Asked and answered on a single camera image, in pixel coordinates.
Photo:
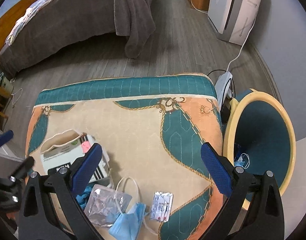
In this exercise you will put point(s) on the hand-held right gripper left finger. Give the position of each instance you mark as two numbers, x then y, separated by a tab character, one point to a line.
86	167

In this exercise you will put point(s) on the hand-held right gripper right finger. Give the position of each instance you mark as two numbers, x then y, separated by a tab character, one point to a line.
215	170

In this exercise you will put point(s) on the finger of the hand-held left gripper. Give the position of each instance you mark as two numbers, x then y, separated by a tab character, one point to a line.
4	138
24	166

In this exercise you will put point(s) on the blue face mask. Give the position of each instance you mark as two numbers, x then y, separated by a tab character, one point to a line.
128	222
240	161

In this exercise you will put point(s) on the printed carton box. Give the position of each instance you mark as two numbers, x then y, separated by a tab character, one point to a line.
63	155

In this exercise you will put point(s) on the blue plastic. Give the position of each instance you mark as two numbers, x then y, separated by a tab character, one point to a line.
84	196

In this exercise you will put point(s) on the silver foil packet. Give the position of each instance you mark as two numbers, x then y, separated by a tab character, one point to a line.
103	205

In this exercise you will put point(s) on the teal bin with yellow rim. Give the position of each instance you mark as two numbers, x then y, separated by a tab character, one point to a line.
262	135

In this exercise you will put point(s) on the small foil blister pack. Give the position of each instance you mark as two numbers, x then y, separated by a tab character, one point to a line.
161	206

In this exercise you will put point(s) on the patterned teal and orange cushion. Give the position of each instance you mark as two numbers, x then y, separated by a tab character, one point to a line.
143	130

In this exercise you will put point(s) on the white power strip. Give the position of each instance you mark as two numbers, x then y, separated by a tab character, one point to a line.
221	82

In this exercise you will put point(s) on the white wardrobe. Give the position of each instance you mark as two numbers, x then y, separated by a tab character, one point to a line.
302	155

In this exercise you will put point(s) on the blue printed quilt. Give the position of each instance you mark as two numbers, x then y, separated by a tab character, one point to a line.
30	12

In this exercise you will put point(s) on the bed with grey blanket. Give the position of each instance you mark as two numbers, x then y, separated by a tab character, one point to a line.
80	17

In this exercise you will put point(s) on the white air purifier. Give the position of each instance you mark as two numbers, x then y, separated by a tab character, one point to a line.
233	10

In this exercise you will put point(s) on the wooden bed frame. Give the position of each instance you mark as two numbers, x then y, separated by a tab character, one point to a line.
8	22

